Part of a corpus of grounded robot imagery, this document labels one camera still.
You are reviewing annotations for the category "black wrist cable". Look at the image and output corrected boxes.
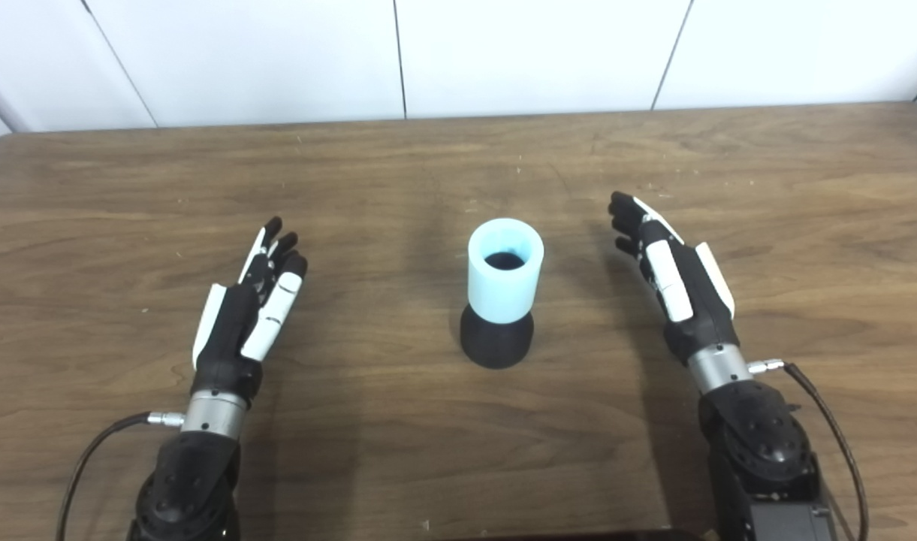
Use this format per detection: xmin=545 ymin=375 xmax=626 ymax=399
xmin=56 ymin=411 xmax=185 ymax=541
xmin=748 ymin=360 xmax=870 ymax=541

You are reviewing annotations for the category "black nozzle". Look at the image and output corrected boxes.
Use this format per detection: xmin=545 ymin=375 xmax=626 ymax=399
xmin=460 ymin=252 xmax=535 ymax=370

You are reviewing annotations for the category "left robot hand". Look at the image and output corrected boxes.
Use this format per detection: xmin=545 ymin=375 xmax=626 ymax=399
xmin=191 ymin=216 xmax=309 ymax=403

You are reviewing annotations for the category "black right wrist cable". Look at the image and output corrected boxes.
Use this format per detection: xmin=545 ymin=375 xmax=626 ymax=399
xmin=748 ymin=360 xmax=870 ymax=541

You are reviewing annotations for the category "light-blue hose piece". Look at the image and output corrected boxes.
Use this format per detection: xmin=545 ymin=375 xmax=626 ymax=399
xmin=468 ymin=218 xmax=544 ymax=325

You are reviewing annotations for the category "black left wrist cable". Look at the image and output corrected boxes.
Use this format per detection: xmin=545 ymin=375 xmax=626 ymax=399
xmin=56 ymin=411 xmax=185 ymax=541

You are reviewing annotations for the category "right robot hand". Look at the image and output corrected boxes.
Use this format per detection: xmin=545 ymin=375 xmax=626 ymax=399
xmin=608 ymin=191 xmax=738 ymax=367

